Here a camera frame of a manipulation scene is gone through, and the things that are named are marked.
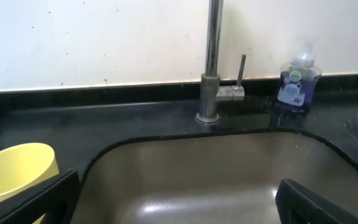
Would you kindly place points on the steel sink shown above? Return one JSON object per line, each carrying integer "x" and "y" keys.
{"x": 197, "y": 171}

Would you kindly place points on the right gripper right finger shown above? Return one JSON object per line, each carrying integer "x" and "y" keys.
{"x": 303, "y": 205}

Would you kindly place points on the steel tap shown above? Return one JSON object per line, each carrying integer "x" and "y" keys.
{"x": 209, "y": 93}

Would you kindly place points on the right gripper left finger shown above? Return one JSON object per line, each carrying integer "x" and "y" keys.
{"x": 54, "y": 193}

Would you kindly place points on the blue soap bottle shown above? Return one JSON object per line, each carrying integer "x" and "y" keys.
{"x": 295, "y": 93}

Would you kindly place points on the yellow cup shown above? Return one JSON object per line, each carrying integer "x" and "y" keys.
{"x": 11, "y": 171}

